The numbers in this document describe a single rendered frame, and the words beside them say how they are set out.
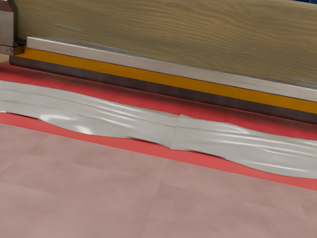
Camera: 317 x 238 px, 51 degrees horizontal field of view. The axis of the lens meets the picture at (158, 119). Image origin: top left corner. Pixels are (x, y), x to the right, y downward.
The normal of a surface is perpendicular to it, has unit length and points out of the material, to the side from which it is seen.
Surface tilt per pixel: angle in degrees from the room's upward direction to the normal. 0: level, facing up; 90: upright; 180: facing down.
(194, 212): 32
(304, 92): 56
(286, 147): 3
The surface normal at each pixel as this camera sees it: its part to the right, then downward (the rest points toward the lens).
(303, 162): 0.04, -0.55
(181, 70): -0.15, 0.29
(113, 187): 0.15, -0.93
